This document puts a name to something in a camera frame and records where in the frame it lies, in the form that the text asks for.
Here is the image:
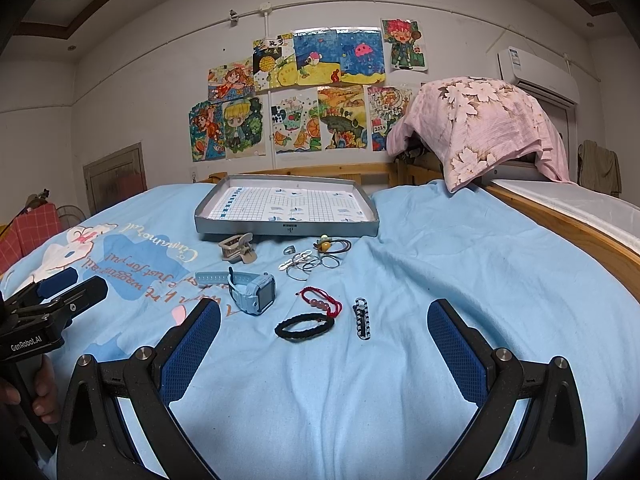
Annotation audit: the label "blue smart watch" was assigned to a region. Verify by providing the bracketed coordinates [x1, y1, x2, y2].
[195, 268, 276, 316]

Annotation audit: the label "white mattress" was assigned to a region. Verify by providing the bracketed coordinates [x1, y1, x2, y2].
[492, 179, 640, 254]

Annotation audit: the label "orange landscape drawing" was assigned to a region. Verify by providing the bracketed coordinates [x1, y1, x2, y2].
[317, 84, 368, 150]

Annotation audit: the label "beige hair claw clip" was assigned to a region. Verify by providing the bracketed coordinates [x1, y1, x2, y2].
[218, 233, 257, 264]

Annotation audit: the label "wooden bed frame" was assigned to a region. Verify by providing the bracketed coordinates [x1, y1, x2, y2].
[205, 152, 640, 304]

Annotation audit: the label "fish and cup drawing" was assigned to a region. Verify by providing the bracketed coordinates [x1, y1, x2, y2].
[271, 87, 322, 153]

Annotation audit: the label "yellow moon drawing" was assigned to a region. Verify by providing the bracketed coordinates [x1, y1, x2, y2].
[252, 32, 298, 92]

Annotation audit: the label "olive hanging garment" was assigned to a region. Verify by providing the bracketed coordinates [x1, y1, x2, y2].
[578, 140, 622, 197]

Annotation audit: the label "brown wooden door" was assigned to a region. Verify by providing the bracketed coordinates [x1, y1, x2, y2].
[82, 143, 148, 214]

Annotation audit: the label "silver wire bangles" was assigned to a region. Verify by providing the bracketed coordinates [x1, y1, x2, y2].
[282, 255, 342, 282]

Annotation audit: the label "blue ocean drawing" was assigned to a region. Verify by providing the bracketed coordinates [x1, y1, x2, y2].
[293, 27, 386, 87]

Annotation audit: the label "person's left hand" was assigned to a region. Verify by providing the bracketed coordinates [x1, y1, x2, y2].
[1, 354, 61, 425]

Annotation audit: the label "red plaid cloth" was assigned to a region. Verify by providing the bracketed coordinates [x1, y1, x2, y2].
[0, 203, 62, 273]

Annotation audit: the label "pink floral blanket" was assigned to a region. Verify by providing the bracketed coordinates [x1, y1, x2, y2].
[386, 77, 570, 193]

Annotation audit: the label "blond boy drawing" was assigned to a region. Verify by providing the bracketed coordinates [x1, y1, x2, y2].
[222, 96, 266, 158]

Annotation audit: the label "white air conditioner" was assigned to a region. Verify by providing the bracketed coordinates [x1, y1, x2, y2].
[498, 47, 580, 108]

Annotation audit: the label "red string bracelet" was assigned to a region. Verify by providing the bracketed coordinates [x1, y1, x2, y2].
[296, 286, 344, 319]

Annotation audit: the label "black cord yellow bead necklace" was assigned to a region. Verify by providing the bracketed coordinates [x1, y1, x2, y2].
[312, 234, 353, 256]

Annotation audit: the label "light blue bed sheet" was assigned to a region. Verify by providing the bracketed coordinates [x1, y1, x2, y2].
[1, 181, 639, 479]

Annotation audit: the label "red doodle drawing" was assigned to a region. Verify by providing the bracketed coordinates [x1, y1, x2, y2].
[367, 87, 413, 152]

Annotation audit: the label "mermaid drawing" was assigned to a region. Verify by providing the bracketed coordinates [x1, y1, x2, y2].
[189, 101, 226, 162]

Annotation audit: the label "red haired character drawing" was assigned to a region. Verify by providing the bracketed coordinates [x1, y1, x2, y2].
[382, 18, 427, 72]

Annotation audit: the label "orange haired girl drawing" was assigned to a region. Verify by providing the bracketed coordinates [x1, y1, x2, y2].
[207, 58, 255, 103]

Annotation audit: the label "black braided bracelet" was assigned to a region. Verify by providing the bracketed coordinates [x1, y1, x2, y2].
[273, 312, 336, 344]

